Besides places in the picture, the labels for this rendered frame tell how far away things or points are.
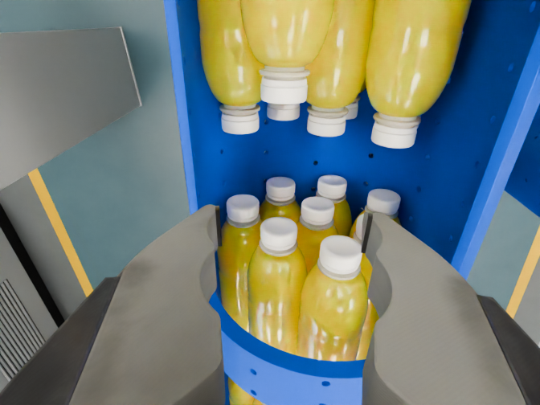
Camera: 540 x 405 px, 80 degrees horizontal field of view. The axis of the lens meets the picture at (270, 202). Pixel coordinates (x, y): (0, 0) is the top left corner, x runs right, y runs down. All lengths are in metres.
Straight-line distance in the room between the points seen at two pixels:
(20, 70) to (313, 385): 0.91
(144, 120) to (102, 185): 0.42
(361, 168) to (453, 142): 0.13
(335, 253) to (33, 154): 0.82
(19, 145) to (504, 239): 2.02
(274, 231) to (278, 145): 0.16
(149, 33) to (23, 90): 0.63
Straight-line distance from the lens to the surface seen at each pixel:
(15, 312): 2.19
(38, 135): 1.00
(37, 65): 1.06
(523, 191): 0.81
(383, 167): 0.46
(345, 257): 0.30
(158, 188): 1.68
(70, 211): 1.96
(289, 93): 0.27
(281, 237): 0.33
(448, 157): 0.40
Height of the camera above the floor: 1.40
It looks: 61 degrees down
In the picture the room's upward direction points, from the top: 176 degrees counter-clockwise
